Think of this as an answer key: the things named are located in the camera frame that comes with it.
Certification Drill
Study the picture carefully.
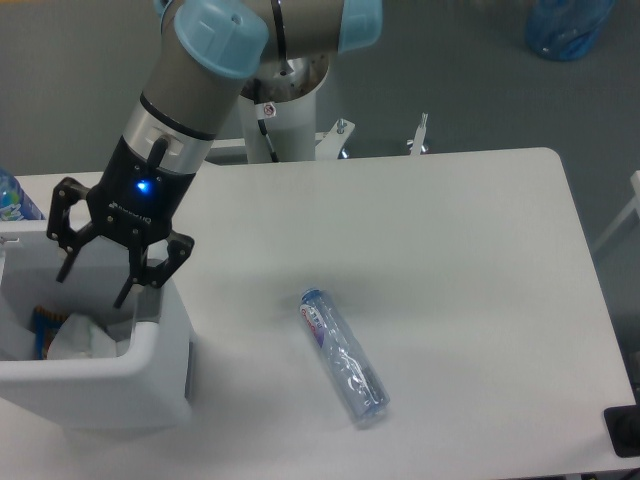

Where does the white tissue wrapper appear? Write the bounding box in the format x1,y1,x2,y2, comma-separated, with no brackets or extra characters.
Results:
46,313,133,360

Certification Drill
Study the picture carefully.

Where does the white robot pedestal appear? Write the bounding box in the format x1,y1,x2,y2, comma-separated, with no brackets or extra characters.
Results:
202,54,431,166

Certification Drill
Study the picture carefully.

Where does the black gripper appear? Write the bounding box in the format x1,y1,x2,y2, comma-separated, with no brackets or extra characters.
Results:
46,136,195,308

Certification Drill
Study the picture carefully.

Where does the black cable on pedestal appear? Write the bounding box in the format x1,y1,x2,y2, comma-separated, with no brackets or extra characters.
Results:
252,78,280,163

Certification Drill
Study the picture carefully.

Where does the clear plastic water bottle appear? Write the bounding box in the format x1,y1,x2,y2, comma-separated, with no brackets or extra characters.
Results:
298,288,390,430

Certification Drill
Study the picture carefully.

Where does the black device at table corner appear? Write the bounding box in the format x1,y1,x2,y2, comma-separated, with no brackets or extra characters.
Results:
604,405,639,458

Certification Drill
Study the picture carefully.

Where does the white trash can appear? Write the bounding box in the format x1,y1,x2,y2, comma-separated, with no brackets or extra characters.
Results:
1,220,196,429

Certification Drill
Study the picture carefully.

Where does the white frame at right edge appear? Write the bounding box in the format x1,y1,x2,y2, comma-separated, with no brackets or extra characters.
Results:
592,170,639,259

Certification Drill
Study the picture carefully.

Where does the blue labelled bottle at edge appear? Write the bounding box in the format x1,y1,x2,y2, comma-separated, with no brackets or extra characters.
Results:
1,169,45,221

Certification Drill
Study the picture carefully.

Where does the orange blue snack wrapper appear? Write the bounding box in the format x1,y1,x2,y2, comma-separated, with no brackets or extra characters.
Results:
32,306,68,360

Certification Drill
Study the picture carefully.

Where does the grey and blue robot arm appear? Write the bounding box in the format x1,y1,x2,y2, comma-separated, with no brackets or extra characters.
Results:
46,1,383,303

